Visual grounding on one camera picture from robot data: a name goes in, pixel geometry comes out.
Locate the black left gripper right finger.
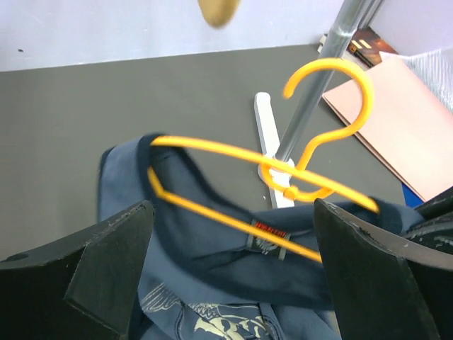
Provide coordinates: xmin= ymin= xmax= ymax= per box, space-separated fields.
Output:
xmin=314 ymin=200 xmax=452 ymax=339

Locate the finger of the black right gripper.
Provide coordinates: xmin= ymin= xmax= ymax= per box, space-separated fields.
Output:
xmin=403 ymin=188 xmax=453 ymax=254

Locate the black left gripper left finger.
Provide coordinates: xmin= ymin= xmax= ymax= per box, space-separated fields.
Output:
xmin=1 ymin=201 xmax=154 ymax=339

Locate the yellow orange plastic hanger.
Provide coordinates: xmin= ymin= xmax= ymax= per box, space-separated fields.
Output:
xmin=147 ymin=57 xmax=381 ymax=264

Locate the navy blue tank top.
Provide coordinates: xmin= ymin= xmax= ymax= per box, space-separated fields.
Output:
xmin=97 ymin=132 xmax=425 ymax=340

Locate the tan yellow velvet hanger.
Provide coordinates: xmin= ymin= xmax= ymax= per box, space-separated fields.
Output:
xmin=197 ymin=0 xmax=241 ymax=28

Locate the blue clipboard folder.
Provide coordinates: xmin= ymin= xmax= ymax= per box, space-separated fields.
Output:
xmin=401 ymin=183 xmax=424 ymax=208

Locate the pink folder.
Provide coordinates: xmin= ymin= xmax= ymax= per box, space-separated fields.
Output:
xmin=321 ymin=56 xmax=453 ymax=203

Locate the translucent plastic folder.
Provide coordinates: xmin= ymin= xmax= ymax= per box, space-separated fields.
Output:
xmin=403 ymin=47 xmax=453 ymax=112

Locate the brown book stack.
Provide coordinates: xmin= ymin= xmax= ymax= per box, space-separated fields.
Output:
xmin=340 ymin=28 xmax=398 ymax=70

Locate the silver white clothes rack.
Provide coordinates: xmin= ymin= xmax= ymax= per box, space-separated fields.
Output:
xmin=253 ymin=0 xmax=386 ymax=210

